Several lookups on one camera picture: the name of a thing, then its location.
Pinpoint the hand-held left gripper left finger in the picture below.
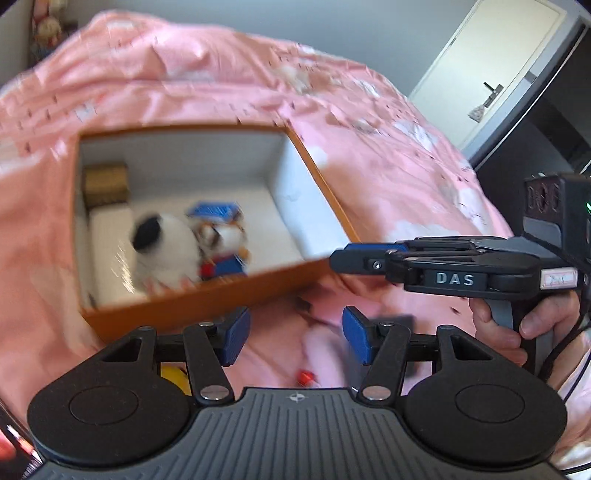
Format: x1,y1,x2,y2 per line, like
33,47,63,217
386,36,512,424
99,307,252,408

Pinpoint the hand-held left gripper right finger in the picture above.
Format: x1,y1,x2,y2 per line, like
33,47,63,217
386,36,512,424
342,305,498,408

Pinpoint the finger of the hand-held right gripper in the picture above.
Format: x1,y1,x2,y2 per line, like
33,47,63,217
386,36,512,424
384,251,540,291
329,236,511,275

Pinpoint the orange cardboard box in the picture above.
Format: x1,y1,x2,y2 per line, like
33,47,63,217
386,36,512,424
73,124,364,345

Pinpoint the yellow tape measure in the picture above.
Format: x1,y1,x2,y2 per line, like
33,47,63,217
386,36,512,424
159,364,193,398

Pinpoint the bear plush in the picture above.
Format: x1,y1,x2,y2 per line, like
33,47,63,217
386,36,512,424
187,200,253,281

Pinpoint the white and black plush toy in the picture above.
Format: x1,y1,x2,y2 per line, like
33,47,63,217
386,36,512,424
127,212,205,291

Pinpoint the white rectangular box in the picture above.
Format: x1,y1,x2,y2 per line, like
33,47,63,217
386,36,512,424
87,203,151,303

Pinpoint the gold box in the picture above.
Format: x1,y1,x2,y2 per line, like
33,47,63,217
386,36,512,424
83,163,131,209

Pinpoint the person's right hand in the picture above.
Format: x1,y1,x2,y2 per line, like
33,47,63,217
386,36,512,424
470,290,583,371

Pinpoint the pink printed duvet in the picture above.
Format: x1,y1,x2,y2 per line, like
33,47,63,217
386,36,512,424
0,10,591,472

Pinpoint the dark furniture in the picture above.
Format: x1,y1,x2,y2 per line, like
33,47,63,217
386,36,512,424
475,28,591,178

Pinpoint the white door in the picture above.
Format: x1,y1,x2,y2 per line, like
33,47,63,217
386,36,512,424
407,0,580,155

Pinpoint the smartphone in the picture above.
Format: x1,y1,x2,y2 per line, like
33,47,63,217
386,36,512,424
0,401,45,480

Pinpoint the hanging column of plush toys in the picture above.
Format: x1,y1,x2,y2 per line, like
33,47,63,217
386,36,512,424
28,0,69,49

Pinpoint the black cable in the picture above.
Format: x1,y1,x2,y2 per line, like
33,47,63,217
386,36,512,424
538,272,591,474

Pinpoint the door handle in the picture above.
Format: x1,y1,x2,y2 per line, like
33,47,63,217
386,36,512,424
482,80,505,106

